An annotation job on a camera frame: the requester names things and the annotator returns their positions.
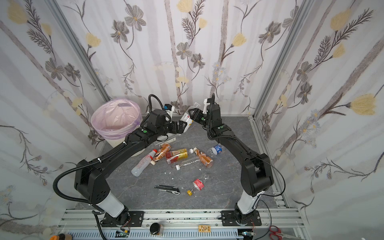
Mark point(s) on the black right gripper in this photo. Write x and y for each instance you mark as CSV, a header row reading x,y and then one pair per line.
x,y
195,113

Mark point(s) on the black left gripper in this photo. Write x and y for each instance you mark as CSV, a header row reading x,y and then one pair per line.
x,y
180,126

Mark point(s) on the frosted square bottle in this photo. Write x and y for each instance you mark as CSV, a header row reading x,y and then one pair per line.
x,y
170,140

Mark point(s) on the white yellow-label bottle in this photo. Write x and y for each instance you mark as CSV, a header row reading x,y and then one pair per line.
x,y
186,116

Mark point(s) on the blue-label water bottle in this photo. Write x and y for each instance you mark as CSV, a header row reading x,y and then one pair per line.
x,y
215,150

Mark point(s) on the white red-capped bottle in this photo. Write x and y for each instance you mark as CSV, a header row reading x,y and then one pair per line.
x,y
144,162

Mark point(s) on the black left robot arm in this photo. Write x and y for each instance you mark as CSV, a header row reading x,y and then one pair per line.
x,y
91,177

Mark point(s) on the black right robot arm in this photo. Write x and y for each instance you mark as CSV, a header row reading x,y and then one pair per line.
x,y
256,169

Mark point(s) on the purple plastic bin liner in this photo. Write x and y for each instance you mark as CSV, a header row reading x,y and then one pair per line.
x,y
117,118

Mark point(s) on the cream ribbed trash bin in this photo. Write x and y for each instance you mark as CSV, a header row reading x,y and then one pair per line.
x,y
133,144

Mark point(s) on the copper coffee bottle left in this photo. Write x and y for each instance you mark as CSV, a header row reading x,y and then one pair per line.
x,y
161,153

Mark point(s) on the yellow red tea bottle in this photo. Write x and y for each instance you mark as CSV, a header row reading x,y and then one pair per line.
x,y
177,155

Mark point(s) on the copper Nescafe bottle right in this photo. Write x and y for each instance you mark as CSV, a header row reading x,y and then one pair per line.
x,y
205,160

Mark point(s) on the clear ribbed bottle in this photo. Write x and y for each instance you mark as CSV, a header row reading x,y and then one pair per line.
x,y
186,163

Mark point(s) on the crushed red can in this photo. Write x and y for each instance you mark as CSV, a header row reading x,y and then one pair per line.
x,y
198,184

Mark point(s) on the black utility knife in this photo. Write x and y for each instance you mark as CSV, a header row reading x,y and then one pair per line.
x,y
168,189

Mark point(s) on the black round knob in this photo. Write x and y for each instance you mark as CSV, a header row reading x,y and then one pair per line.
x,y
155,229

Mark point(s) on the yellow tag label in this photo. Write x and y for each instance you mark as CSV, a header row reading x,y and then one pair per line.
x,y
204,229

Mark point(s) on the red scissors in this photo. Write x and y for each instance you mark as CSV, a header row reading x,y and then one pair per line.
x,y
275,233

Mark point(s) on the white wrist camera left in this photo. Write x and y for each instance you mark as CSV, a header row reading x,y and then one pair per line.
x,y
170,110

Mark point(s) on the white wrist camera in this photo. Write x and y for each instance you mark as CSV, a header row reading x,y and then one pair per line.
x,y
170,110
206,103

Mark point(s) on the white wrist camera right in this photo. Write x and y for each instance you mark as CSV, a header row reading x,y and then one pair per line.
x,y
206,103

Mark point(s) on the aluminium mounting rail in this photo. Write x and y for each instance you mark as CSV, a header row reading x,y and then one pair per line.
x,y
183,225

